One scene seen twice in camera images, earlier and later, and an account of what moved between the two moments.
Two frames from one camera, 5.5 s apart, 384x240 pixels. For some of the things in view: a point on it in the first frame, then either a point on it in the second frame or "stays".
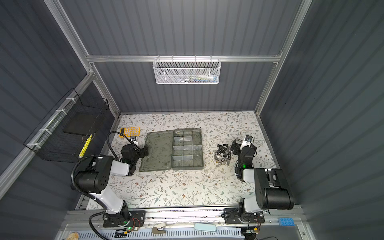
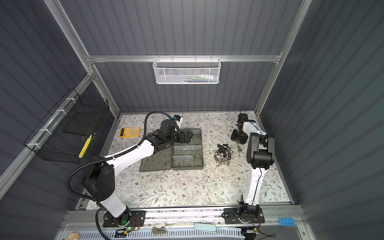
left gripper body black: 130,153 to 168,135
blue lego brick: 286,221 stays
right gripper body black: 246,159 to 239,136
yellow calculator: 130,131 stays
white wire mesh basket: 187,71 stays
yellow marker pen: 86,144 stays
